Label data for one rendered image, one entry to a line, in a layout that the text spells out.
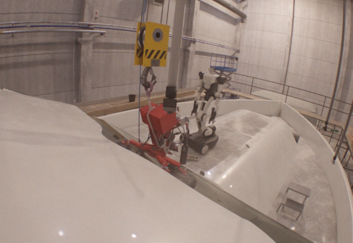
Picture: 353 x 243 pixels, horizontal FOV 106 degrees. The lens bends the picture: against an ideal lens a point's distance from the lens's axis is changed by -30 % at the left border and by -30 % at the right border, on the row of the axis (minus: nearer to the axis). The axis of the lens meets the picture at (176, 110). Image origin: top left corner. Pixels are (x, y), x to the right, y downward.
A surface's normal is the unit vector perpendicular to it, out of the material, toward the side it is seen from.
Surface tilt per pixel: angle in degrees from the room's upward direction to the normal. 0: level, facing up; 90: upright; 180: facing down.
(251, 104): 90
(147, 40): 90
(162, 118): 90
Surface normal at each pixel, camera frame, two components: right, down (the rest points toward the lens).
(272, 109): 0.15, 0.32
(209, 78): -0.77, 0.12
